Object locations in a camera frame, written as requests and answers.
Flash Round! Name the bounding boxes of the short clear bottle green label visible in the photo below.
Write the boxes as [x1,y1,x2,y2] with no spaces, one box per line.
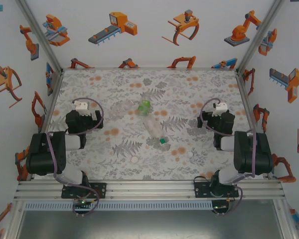
[136,91,154,118]

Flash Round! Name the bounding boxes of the clear bottle green white label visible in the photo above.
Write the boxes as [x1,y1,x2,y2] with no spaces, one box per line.
[142,118,172,151]

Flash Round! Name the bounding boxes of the floral patterned table mat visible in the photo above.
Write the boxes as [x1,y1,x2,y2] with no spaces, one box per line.
[34,69,265,181]

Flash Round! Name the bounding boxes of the green circuit board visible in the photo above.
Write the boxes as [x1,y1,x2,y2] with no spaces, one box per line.
[73,199,93,208]
[212,203,230,212]

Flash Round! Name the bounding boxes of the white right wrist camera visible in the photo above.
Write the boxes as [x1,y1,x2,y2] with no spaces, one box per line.
[212,101,228,117]

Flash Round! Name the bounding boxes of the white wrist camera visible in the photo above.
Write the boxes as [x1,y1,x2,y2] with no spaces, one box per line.
[212,101,228,117]
[75,101,91,116]

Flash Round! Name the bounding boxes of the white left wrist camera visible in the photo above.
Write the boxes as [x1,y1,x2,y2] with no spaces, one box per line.
[75,101,91,116]

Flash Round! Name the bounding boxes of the aluminium side rail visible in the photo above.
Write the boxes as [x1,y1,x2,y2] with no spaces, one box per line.
[38,70,65,136]
[235,69,260,132]

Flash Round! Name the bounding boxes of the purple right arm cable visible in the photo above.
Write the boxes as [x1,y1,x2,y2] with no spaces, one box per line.
[200,98,257,180]

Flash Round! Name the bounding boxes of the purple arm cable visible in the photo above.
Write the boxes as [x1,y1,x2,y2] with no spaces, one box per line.
[200,98,257,180]
[46,97,105,186]

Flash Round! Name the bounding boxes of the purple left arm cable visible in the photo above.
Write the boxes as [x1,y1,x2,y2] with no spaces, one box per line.
[46,97,105,186]

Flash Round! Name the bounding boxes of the thin aluminium table rail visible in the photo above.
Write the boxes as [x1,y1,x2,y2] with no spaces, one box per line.
[62,66,238,72]

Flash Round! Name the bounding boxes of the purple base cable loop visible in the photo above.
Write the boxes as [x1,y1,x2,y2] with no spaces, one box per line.
[72,198,101,218]
[212,185,244,216]

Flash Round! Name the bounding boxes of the aluminium frame rail with slots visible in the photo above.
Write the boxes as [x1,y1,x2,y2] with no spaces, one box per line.
[13,179,286,201]

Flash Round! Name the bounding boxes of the aluminium corner post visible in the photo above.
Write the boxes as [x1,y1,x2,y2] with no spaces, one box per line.
[235,0,286,74]
[14,0,65,74]

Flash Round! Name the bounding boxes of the grey slotted cable duct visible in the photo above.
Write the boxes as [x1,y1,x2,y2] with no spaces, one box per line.
[23,201,213,211]

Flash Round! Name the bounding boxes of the aluminium frame leg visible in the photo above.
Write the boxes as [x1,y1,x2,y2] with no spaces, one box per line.
[3,200,25,239]
[273,199,299,239]

